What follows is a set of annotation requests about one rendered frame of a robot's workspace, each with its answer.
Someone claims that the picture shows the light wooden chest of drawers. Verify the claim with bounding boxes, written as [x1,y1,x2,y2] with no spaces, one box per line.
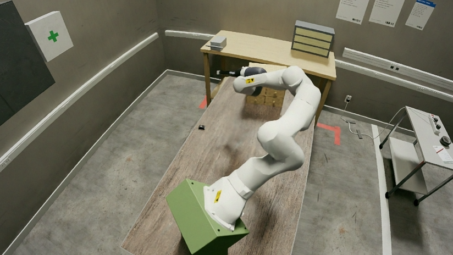
[249,63,287,107]

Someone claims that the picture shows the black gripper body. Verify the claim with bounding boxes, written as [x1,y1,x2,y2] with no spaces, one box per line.
[233,68,242,77]

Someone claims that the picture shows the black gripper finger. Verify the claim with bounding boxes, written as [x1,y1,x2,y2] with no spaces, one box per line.
[217,70,234,76]

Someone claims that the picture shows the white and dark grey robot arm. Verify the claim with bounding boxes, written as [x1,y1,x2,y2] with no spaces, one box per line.
[204,66,321,232]

